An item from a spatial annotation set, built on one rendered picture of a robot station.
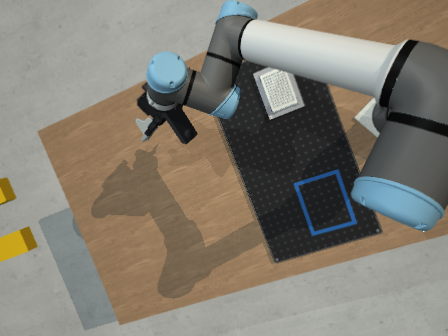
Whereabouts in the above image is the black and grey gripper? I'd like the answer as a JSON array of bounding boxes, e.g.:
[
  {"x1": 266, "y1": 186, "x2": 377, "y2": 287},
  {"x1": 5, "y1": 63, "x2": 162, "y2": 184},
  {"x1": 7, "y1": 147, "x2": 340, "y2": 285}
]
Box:
[{"x1": 136, "y1": 82, "x2": 175, "y2": 142}]

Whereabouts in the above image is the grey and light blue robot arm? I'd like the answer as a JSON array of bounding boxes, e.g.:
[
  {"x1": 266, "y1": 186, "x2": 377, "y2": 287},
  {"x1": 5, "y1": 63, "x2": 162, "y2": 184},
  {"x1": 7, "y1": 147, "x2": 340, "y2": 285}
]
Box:
[{"x1": 146, "y1": 0, "x2": 448, "y2": 231}]

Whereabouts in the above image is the blue tape outline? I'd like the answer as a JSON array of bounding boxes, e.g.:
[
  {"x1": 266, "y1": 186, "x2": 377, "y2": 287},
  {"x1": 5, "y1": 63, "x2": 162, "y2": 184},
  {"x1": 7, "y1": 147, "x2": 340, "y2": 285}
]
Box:
[{"x1": 293, "y1": 169, "x2": 357, "y2": 236}]

